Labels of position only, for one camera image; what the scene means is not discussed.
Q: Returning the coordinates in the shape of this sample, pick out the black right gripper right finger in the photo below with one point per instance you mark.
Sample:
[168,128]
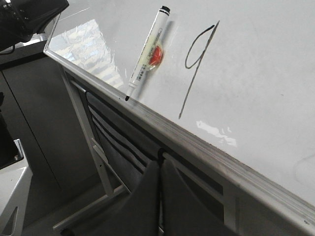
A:
[183,212]

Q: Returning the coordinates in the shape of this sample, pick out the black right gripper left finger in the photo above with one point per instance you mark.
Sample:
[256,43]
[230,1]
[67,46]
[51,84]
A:
[139,215]

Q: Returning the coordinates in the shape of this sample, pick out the red round magnet with tape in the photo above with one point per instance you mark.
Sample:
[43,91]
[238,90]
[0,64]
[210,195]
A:
[155,57]

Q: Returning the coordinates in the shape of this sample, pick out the white whiteboard marker pen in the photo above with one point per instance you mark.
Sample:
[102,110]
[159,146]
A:
[148,49]

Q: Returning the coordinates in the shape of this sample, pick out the aluminium whiteboard tray ledge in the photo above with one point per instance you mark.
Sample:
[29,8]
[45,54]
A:
[200,153]

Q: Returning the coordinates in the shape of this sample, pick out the white whiteboard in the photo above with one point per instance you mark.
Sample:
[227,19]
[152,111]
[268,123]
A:
[239,74]

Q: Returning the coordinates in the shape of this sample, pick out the grey metal whiteboard stand frame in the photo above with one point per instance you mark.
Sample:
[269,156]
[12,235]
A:
[125,149]

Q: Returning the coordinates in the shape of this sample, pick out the black camera on mount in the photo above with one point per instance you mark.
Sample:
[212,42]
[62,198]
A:
[21,19]

